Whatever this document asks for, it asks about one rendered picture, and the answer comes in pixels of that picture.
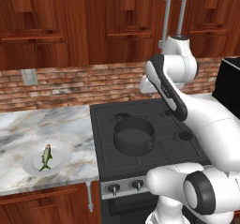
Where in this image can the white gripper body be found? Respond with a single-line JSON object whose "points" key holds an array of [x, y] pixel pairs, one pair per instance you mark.
{"points": [[146, 86]]}

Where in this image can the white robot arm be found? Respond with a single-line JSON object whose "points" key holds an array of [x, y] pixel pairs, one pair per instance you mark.
{"points": [[215, 131]]}

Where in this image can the dark grey pot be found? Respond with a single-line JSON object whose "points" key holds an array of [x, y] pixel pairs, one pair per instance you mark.
{"points": [[132, 140]]}

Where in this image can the black appliance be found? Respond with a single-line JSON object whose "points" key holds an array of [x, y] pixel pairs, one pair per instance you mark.
{"points": [[227, 84]]}

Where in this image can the black stove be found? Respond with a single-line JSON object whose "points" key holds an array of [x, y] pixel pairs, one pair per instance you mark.
{"points": [[125, 167]]}

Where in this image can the black stove knob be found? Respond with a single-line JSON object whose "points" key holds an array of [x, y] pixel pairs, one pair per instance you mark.
{"points": [[114, 189], [137, 185]]}

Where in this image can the white plate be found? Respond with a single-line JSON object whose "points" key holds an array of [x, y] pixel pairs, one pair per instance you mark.
{"points": [[61, 159]]}

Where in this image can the green fish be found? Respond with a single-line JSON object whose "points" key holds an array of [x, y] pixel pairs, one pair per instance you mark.
{"points": [[46, 156]]}

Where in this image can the black oven door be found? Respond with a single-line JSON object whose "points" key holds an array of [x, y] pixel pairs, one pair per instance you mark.
{"points": [[131, 210]]}

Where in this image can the wooden base cupboard door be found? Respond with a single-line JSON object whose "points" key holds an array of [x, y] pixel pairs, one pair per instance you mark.
{"points": [[47, 207]]}

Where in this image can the wooden wall cupboard door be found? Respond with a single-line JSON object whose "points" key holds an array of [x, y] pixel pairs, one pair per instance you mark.
{"points": [[129, 18], [212, 15], [43, 18]]}

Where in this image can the grey wall outlet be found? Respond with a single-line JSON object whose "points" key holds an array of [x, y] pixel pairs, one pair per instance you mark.
{"points": [[29, 77]]}

